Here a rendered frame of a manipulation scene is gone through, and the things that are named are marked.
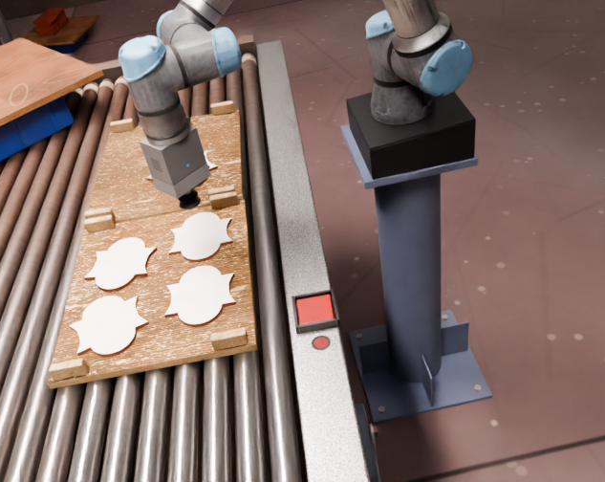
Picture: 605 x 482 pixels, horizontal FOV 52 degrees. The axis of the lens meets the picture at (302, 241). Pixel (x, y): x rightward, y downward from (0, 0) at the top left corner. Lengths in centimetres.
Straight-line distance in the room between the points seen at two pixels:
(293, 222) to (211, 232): 17
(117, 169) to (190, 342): 63
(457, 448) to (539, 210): 117
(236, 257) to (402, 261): 63
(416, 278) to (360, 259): 80
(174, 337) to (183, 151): 32
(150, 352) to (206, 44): 52
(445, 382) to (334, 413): 118
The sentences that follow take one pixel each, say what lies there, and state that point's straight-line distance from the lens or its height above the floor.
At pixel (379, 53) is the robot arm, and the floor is 113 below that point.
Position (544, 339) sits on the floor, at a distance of 227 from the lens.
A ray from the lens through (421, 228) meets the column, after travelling 164.
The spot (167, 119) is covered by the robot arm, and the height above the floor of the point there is 122.
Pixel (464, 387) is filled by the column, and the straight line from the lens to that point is 210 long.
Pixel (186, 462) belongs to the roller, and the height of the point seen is 92.
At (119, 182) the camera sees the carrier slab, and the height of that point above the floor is 94.
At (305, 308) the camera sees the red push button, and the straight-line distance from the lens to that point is 108.
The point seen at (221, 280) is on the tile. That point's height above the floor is 94.
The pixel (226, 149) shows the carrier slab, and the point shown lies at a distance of 153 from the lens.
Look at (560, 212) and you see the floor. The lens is 277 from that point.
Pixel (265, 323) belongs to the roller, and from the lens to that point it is 109.
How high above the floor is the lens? 171
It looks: 40 degrees down
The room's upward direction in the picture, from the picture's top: 11 degrees counter-clockwise
